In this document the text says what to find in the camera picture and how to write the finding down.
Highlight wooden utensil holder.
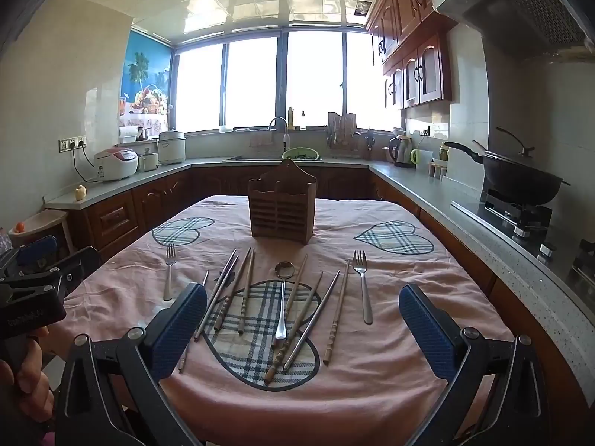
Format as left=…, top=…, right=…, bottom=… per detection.
left=247, top=158, right=318, bottom=245

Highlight white and red rice cooker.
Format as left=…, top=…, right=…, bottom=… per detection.
left=94, top=147, right=139, bottom=182

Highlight steel electric kettle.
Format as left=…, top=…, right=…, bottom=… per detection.
left=389, top=134, right=417, bottom=168

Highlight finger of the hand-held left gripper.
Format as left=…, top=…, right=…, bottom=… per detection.
left=46, top=246, right=102, bottom=295
left=16, top=236, right=59, bottom=272

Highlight curved steel faucet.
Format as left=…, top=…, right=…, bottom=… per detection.
left=268, top=116, right=291, bottom=159

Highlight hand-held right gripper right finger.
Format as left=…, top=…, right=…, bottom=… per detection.
left=398, top=283, right=551, bottom=446

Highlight steel spoon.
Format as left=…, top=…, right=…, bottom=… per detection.
left=273, top=261, right=295, bottom=341

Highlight large kitchen window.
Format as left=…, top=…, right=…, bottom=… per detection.
left=170, top=28, right=405, bottom=133

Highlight small steel fork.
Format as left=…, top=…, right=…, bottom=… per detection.
left=163, top=243, right=178, bottom=302

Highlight light wooden stool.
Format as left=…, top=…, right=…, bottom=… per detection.
left=8, top=209, right=75, bottom=254

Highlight pink tablecloth with plaid hearts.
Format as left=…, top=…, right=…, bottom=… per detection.
left=60, top=195, right=517, bottom=446

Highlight large white electric cooker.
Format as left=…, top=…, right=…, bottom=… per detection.
left=157, top=130, right=187, bottom=165

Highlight black wok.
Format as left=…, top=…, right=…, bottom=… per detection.
left=444, top=140, right=570, bottom=206

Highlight brown lower kitchen cabinets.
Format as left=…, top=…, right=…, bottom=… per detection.
left=65, top=166, right=591, bottom=428

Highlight metal dish rack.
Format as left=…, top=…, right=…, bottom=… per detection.
left=327, top=123, right=362, bottom=150

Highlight range hood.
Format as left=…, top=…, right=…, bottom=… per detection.
left=432, top=0, right=595, bottom=61

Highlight person's left hand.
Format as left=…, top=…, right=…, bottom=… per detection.
left=0, top=326, right=55, bottom=428

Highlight brown kitchen cabinets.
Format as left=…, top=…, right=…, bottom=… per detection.
left=65, top=166, right=591, bottom=428
left=365, top=0, right=466, bottom=110

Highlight gas stove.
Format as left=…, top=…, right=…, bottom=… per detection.
left=453, top=188, right=595, bottom=289

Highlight large steel fork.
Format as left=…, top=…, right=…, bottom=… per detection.
left=352, top=250, right=374, bottom=325

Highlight brown upper kitchen cabinets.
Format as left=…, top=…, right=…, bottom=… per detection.
left=365, top=0, right=466, bottom=110

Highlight grey kitchen countertop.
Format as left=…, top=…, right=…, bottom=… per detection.
left=44, top=155, right=595, bottom=410

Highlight beach and fruit wall poster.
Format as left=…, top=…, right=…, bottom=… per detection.
left=120, top=32, right=174, bottom=127

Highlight wooden cutting board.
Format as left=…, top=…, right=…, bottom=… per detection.
left=328, top=111, right=358, bottom=138

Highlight glass wok lid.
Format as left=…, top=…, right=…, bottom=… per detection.
left=479, top=126, right=535, bottom=159

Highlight metal chopstick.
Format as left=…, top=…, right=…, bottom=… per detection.
left=199, top=255, right=241, bottom=335
left=179, top=269, right=210, bottom=373
left=283, top=270, right=342, bottom=371
left=193, top=249, right=237, bottom=342

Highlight black power cable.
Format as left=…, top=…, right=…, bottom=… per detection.
left=70, top=142, right=100, bottom=183

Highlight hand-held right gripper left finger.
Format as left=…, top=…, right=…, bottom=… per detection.
left=52, top=282, right=208, bottom=446

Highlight green colander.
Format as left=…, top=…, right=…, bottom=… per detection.
left=282, top=147, right=321, bottom=161

